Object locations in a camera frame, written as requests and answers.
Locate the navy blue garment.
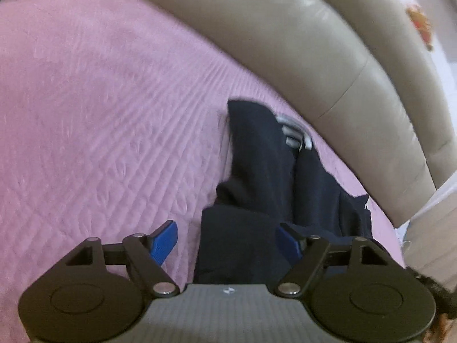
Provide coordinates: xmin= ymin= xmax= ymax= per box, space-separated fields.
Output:
xmin=194 ymin=100 xmax=372 ymax=287

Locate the cream window curtain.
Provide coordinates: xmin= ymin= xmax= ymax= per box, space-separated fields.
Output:
xmin=402 ymin=174 xmax=457 ymax=289

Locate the pink quilted bedspread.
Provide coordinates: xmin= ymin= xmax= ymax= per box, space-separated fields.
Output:
xmin=0 ymin=0 xmax=408 ymax=343

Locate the beige leather headboard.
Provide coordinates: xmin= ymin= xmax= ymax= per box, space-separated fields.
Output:
xmin=149 ymin=0 xmax=456 ymax=226

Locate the brown plush toy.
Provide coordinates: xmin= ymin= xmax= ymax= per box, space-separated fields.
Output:
xmin=406 ymin=5 xmax=434 ymax=51

